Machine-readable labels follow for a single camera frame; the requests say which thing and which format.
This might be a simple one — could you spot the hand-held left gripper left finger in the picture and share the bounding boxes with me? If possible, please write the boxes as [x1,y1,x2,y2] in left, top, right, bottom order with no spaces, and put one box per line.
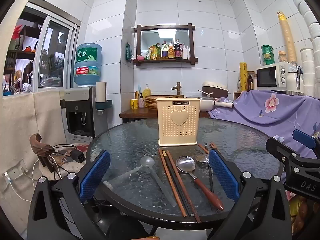
[27,150,112,240]

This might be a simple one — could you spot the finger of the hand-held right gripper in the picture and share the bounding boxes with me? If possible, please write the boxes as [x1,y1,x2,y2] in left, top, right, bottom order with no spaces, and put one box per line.
[292,129,320,155]
[265,137,304,166]

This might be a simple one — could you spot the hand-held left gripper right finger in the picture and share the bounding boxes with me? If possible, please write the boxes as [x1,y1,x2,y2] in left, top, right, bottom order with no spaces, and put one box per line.
[208,149,293,240]

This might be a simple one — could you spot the small metal spoon black handle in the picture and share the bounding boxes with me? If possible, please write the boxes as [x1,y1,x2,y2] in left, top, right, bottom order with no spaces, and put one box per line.
[195,154,215,194]

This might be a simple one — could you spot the metal spoon with wooden handle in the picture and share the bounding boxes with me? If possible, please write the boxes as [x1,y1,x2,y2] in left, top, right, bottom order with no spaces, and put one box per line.
[176,155,225,211]

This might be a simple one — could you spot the black chopstick with gold tip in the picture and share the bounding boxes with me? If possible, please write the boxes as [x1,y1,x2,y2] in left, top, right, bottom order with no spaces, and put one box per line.
[162,150,192,217]

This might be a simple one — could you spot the clear plastic spoon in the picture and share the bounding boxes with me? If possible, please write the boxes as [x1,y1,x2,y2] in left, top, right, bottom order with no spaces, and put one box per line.
[140,155,177,207]

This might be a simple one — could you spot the cream plastic utensil holder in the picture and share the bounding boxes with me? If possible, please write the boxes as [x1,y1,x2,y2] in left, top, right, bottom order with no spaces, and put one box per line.
[156,97,202,147]

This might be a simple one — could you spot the black power adapter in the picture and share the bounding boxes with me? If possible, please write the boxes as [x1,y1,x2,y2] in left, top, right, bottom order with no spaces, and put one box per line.
[69,150,85,163]

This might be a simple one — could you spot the round floral stool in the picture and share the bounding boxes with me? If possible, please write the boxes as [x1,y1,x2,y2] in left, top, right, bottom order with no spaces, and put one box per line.
[37,142,93,181]

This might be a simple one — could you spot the round glass table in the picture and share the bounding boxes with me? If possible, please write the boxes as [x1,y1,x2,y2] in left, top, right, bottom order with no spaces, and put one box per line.
[86,117,283,224]

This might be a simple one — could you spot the purple floral cloth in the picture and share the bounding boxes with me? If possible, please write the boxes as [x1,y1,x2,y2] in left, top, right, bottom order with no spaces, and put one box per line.
[209,89,320,159]

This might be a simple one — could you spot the white thermos jug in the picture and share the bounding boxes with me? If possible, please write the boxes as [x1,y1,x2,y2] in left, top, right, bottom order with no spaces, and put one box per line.
[286,65,304,96]

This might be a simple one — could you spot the stacks of white cups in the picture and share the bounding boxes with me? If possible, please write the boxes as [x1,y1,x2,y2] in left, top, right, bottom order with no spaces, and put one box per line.
[292,0,320,98]

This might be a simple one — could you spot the white lint roller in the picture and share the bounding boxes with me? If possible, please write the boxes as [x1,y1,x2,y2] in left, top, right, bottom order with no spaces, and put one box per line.
[212,100,235,108]

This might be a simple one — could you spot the white microwave oven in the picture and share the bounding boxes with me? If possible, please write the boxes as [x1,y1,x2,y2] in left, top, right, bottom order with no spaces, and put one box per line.
[256,62,298,90]

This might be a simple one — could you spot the dark wooden counter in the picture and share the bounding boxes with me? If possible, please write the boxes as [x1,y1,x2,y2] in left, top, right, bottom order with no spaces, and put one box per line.
[119,107,210,124]

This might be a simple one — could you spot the white pan with lid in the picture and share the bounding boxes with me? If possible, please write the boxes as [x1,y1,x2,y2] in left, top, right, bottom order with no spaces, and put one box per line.
[185,96,218,112]

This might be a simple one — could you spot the grey water dispenser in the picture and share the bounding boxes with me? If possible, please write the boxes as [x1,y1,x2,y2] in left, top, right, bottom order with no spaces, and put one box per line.
[60,86,108,140]

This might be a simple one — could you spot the yellow wrapped roll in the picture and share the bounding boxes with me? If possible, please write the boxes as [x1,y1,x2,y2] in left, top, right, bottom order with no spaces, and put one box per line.
[239,62,248,92]

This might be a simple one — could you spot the white paper towel roll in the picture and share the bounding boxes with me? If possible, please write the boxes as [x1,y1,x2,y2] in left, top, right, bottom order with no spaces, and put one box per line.
[96,81,107,103]

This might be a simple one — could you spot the white brown rice cooker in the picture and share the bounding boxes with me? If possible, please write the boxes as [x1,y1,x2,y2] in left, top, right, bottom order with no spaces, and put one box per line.
[197,81,228,98]

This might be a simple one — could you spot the beige cloth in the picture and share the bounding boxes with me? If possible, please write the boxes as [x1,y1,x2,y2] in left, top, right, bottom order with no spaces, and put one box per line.
[0,90,68,230]

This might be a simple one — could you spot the wicker basket basin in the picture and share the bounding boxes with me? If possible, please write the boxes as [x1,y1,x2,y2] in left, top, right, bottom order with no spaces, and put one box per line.
[144,94,185,110]

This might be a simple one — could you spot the stack of green noodle cups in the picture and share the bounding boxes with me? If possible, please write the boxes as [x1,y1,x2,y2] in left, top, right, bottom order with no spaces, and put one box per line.
[261,44,274,66]

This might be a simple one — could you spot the bronze faucet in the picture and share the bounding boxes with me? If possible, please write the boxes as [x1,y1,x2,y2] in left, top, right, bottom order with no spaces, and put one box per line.
[171,82,182,96]

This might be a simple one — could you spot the tall stack of yellow cups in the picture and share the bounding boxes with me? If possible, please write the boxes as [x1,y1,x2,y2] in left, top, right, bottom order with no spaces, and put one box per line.
[277,10,298,64]

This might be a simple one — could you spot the blue water jug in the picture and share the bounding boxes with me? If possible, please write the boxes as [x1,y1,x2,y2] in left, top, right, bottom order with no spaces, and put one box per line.
[73,42,103,88]

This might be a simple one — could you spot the sliding window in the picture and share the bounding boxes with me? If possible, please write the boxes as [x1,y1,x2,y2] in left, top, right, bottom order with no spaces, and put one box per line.
[2,1,81,97]

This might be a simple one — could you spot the dark soy sauce bottle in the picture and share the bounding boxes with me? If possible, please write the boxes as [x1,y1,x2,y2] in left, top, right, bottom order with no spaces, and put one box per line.
[174,39,183,59]

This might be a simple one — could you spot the yellow green seasoning packets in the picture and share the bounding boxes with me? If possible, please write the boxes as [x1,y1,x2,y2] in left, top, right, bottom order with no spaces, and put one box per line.
[145,45,157,60]

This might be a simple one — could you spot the wooden framed mirror shelf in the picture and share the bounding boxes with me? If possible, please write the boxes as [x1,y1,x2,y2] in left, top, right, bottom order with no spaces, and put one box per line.
[132,23,198,66]

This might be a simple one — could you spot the black cable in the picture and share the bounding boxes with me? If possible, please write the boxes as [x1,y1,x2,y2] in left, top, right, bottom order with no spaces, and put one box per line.
[51,143,76,155]

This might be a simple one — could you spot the teal plastic wall holder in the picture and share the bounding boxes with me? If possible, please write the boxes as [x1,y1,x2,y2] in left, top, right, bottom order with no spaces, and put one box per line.
[95,99,113,112]

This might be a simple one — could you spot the white charging cable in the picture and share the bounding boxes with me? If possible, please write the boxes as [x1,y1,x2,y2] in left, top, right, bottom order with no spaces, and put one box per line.
[4,159,42,203]

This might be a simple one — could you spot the white wall outlet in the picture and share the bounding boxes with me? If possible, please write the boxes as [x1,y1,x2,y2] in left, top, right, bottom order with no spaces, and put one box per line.
[4,164,26,180]

